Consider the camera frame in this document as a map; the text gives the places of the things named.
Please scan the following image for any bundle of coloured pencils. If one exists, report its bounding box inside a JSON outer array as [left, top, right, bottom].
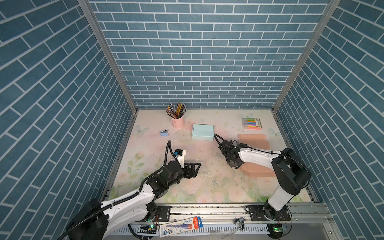
[[166, 102, 187, 119]]

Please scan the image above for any pink paper box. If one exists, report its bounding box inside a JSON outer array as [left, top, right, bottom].
[[238, 134, 276, 178]]

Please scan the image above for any red blue white package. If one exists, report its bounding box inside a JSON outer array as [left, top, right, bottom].
[[160, 217, 203, 238]]

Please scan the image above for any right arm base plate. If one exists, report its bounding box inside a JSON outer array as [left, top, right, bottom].
[[245, 203, 292, 222]]

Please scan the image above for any aluminium mounting rail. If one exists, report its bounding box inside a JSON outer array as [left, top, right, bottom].
[[108, 203, 342, 240]]

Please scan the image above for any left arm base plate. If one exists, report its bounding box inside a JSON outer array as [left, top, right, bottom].
[[128, 205, 172, 223]]

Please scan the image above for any left black corrugated cable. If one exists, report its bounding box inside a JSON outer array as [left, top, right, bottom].
[[56, 139, 176, 240]]

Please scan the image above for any pack of coloured markers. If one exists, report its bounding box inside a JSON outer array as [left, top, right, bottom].
[[242, 118, 263, 130]]

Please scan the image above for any light blue paper box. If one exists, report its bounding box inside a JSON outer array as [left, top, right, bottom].
[[192, 124, 215, 141]]

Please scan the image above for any small metal clip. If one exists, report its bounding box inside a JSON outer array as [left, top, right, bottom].
[[234, 218, 245, 231]]

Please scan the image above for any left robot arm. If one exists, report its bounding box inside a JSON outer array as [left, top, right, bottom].
[[59, 160, 201, 240]]

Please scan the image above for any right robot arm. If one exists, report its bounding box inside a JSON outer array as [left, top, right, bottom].
[[214, 134, 311, 221]]

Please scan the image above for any pink pencil bucket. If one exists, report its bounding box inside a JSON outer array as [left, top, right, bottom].
[[171, 117, 185, 129]]

